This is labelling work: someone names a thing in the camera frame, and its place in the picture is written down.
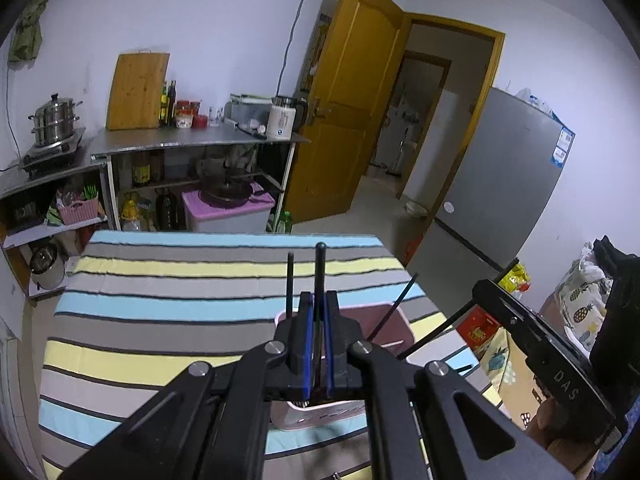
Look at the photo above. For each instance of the yellow snack bag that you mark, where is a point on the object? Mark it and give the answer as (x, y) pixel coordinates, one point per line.
(515, 277)

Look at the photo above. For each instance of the hanging wall calendar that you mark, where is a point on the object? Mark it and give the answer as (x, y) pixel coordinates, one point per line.
(315, 45)

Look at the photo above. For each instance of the bamboo cutting board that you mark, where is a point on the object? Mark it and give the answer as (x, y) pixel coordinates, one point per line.
(135, 90)

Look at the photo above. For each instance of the steel kitchen counter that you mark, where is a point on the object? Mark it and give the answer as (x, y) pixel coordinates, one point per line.
(200, 137)

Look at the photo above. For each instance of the person's right hand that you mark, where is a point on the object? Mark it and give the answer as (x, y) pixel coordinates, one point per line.
(555, 425)

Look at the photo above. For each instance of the steel cooking pot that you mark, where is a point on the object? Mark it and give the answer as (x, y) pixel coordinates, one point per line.
(46, 266)

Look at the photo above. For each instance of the blue refrigerator sticker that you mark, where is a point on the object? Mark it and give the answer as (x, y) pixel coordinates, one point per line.
(562, 146)

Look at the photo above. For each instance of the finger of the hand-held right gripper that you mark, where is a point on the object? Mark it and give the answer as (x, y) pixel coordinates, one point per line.
(500, 302)

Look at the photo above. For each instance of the red lidded container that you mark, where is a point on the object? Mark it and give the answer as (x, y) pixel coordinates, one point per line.
(200, 122)

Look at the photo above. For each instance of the dark plastic jug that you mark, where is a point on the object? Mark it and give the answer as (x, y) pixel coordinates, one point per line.
(169, 210)

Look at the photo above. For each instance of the white patterned jar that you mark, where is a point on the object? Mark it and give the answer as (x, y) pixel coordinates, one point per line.
(184, 120)

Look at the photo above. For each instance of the yellow wooden door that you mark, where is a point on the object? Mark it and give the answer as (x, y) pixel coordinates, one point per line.
(350, 85)

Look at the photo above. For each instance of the green bottle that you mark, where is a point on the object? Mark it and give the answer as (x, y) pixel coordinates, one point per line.
(285, 222)

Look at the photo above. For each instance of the pineapple print cloth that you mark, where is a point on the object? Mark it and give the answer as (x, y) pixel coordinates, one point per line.
(580, 305)

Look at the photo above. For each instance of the low wooden shelf unit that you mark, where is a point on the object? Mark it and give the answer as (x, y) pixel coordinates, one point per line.
(30, 185)

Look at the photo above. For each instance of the small pink woven basket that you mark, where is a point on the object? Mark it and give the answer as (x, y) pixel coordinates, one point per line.
(79, 211)

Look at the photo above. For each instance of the clear drinking glass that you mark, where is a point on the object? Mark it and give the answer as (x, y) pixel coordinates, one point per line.
(214, 116)

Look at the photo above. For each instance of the yellow-green oil bottle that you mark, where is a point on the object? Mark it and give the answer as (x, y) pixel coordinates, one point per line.
(163, 107)

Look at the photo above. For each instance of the striped tablecloth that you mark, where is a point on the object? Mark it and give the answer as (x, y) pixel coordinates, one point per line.
(150, 310)

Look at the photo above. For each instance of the dark oil bottle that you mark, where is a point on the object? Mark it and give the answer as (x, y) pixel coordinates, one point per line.
(172, 102)

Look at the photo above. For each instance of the gas stove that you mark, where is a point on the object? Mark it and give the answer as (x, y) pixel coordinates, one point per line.
(50, 157)

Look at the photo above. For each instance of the black wok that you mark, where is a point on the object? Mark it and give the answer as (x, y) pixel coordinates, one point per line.
(225, 192)

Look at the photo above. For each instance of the plain black chopstick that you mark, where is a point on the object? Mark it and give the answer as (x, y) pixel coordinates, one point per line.
(321, 270)
(290, 285)
(400, 300)
(440, 329)

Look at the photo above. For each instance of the white electric kettle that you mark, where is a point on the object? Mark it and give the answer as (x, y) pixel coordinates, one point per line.
(280, 120)

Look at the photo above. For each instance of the purple lid storage box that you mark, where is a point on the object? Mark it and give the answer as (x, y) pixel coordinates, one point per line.
(225, 217)

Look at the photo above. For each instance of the red cardboard box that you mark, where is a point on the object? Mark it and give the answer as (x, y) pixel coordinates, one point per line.
(477, 325)

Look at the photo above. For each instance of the green hanging cloth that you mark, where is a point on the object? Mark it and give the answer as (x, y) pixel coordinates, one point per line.
(27, 35)

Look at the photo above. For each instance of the stainless steel steamer pot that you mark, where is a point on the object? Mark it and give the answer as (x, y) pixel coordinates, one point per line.
(52, 120)

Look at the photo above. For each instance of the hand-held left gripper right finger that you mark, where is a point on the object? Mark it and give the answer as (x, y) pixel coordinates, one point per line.
(327, 350)

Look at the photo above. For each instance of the red jar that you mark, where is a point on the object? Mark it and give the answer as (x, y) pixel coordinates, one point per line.
(182, 106)

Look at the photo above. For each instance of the grey refrigerator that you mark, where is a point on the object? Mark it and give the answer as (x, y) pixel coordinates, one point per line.
(490, 170)

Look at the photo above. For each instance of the clear plastic storage container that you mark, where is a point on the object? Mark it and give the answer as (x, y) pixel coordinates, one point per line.
(247, 110)

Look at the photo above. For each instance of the black clothing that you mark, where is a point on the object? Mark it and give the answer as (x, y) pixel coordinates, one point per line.
(622, 300)

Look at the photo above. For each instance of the yellow door frame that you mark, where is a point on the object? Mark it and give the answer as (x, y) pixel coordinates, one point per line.
(460, 25)

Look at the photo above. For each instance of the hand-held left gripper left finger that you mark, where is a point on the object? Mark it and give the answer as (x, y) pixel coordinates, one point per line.
(311, 350)

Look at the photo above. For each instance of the pink plastic utensil basket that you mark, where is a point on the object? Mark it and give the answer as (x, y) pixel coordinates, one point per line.
(372, 317)

